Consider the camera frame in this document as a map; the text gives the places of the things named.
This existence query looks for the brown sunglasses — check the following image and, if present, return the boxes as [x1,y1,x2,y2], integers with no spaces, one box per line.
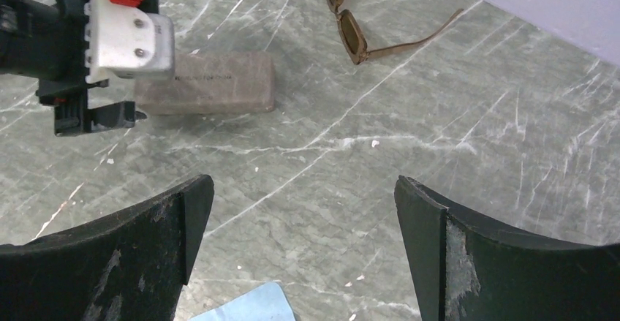
[326,0,466,65]

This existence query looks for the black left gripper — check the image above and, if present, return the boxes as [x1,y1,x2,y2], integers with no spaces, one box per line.
[1,0,147,137]

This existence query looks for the green lined glasses case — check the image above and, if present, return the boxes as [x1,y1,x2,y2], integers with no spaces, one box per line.
[134,51,276,115]

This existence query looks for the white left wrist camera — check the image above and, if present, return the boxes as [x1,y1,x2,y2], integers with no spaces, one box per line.
[84,0,175,84]

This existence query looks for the right light blue cloth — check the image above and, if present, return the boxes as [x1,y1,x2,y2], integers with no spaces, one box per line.
[190,282,296,321]

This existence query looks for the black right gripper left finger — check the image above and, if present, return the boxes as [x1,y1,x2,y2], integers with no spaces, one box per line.
[1,175,214,320]

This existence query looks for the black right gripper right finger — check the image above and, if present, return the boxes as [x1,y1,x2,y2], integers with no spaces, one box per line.
[394,176,619,320]

